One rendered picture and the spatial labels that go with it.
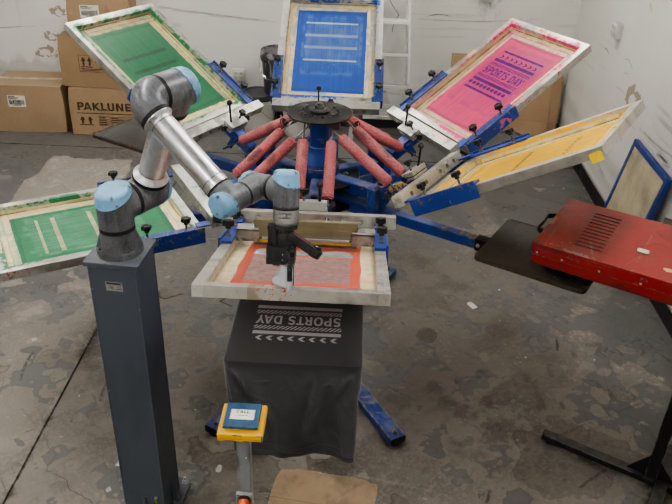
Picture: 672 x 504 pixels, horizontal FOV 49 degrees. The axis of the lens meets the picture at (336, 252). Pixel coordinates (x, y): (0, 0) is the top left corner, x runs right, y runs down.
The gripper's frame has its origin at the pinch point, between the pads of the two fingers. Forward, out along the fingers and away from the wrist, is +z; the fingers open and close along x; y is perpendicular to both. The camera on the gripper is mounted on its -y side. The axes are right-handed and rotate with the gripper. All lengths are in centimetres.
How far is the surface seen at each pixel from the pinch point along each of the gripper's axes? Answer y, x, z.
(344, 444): -18, -22, 62
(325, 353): -10.2, -18.4, 27.1
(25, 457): 121, -80, 108
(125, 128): 110, -200, -24
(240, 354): 17.3, -15.8, 27.8
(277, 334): 6.5, -27.0, 24.7
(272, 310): 9.8, -40.4, 21.0
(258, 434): 6.8, 18.7, 37.1
